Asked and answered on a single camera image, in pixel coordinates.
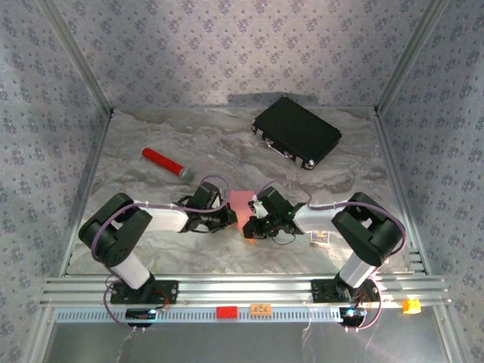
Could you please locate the pink paper sheet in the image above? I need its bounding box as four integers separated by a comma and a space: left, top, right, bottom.
228, 190, 258, 243

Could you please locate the playing card box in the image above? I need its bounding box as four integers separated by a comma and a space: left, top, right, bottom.
309, 229, 330, 247

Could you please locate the red cylinder marker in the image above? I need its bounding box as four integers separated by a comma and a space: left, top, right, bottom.
141, 147, 196, 182

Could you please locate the black hard case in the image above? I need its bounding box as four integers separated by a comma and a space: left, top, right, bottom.
251, 96, 343, 171

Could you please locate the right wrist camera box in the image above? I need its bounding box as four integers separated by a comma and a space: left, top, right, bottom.
248, 195, 266, 217

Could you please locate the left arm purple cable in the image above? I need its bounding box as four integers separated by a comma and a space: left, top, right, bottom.
90, 173, 231, 334

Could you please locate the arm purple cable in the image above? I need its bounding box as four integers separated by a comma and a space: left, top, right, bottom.
259, 179, 408, 333
90, 173, 231, 334

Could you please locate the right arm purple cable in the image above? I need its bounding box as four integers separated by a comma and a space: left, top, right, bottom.
259, 179, 408, 333

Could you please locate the aluminium mounting rail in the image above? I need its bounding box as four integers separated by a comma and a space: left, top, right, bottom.
39, 275, 453, 308

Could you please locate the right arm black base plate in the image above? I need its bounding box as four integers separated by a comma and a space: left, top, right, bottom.
311, 279, 380, 303

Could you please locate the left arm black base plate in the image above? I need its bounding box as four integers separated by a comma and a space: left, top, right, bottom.
110, 280, 178, 305

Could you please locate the grey slotted cable duct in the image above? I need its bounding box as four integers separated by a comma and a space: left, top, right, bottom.
54, 306, 379, 324

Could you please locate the aluminium side rail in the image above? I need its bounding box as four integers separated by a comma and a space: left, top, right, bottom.
372, 109, 432, 276
60, 109, 114, 277

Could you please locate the aluminium frame post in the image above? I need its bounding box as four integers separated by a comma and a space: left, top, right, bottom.
375, 0, 451, 116
37, 0, 114, 116

